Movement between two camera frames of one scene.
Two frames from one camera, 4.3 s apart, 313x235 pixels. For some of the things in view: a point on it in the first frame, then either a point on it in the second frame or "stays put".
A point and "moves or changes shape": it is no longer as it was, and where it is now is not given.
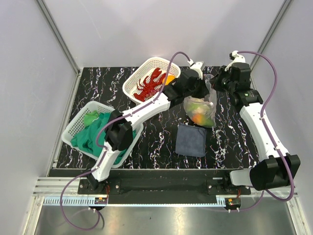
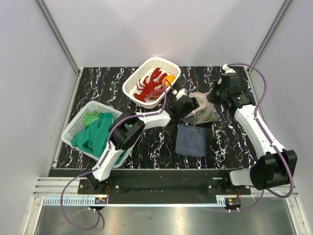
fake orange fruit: (169, 78) stays put
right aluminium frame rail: (280, 13) stays put
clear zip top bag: (202, 110) moves or changes shape
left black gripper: (203, 91) -> (194, 105)
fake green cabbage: (201, 108) moves or changes shape
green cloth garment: (86, 139) stays put
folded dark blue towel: (190, 141) stays put
